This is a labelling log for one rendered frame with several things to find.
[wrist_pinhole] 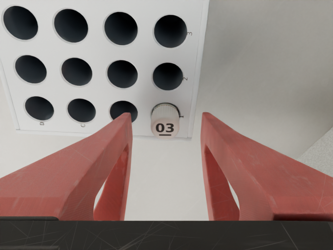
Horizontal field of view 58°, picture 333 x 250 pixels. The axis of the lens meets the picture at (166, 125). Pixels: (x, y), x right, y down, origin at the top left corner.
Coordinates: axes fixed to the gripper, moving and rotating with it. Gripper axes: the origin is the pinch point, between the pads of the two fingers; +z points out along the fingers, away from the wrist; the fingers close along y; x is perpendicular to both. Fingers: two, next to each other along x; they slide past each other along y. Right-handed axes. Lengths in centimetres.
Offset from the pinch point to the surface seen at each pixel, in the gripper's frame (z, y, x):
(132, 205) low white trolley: 5.2, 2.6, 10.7
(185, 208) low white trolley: 5.1, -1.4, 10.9
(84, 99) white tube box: 3.6, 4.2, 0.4
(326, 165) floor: 79, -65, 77
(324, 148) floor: 80, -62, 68
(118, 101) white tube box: 3.3, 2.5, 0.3
